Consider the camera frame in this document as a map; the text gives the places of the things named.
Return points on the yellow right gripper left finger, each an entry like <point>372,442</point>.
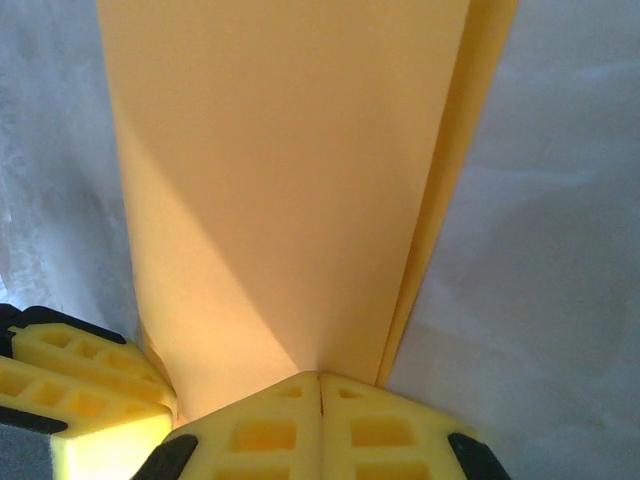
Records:
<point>260,440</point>

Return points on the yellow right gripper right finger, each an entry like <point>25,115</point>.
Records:
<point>390,440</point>

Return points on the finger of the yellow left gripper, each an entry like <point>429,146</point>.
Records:
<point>75,345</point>
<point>100,400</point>

